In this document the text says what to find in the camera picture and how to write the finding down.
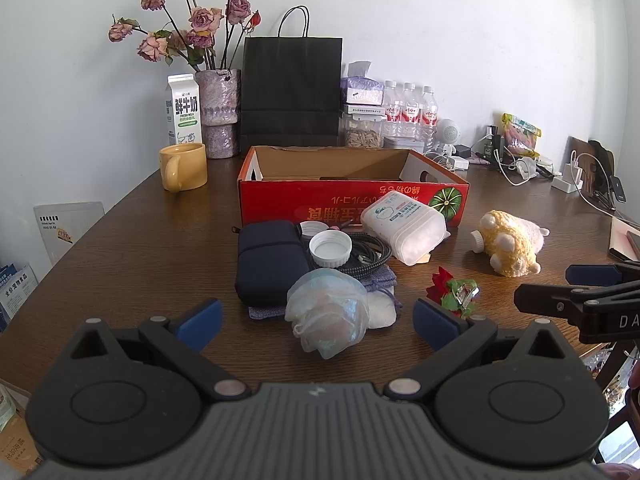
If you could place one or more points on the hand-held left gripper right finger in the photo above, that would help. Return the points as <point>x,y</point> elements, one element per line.
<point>435,322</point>

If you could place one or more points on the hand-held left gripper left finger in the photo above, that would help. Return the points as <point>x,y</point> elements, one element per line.
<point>202,320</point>

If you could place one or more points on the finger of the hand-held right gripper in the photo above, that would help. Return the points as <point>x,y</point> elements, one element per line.
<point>595,275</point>
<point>545,300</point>

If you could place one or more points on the red flower clip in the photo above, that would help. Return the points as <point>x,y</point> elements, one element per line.
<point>442,285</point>

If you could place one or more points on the white tissue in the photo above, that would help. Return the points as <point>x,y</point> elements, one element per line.
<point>382,312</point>

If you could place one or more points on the yellow plush toy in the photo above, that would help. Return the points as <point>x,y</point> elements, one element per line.
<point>510,245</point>

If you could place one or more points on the dark blue pouch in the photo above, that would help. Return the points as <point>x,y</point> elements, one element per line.
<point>270,265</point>

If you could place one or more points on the white plastic container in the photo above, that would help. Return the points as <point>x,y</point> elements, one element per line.
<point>400,225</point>

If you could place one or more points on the large white ribbed lid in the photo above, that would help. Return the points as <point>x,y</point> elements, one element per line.
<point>330,260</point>

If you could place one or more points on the red cardboard box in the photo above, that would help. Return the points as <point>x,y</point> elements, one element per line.
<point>280,205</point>

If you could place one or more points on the small white lid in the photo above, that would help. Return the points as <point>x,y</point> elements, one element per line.
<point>311,230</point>

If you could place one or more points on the yellow mug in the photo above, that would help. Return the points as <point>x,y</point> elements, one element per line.
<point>187,170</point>

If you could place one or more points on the yellow snack packet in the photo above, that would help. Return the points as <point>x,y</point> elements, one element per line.
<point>520,135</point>

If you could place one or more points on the white sign board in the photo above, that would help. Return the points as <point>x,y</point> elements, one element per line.
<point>70,230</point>

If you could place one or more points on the small green bottle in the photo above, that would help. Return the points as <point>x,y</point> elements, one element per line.
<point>492,145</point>

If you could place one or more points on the black power adapter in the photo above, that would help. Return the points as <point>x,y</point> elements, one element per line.
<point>465,151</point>

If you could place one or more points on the grey tin box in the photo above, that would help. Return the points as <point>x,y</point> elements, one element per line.
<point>402,143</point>

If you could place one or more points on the blue pet food bag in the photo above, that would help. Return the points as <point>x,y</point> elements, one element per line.
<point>17,290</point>

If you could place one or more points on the white round speaker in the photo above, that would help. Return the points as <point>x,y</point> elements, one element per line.
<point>447,131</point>

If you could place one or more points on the clear seed jar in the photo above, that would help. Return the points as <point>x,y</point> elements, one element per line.
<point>362,135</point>

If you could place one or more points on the white milk carton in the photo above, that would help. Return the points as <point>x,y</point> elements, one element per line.
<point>184,110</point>

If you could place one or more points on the purple textured vase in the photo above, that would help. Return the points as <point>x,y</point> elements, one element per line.
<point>217,105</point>

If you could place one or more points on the flat white box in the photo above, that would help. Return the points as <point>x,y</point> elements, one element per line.
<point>362,109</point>

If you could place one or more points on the purple tissue pack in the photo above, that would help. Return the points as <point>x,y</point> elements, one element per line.
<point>360,91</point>

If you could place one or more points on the black paper bag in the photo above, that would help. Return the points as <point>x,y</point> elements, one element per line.
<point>290,90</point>

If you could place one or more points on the dried rose bouquet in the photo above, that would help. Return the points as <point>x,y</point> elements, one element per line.
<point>202,20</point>

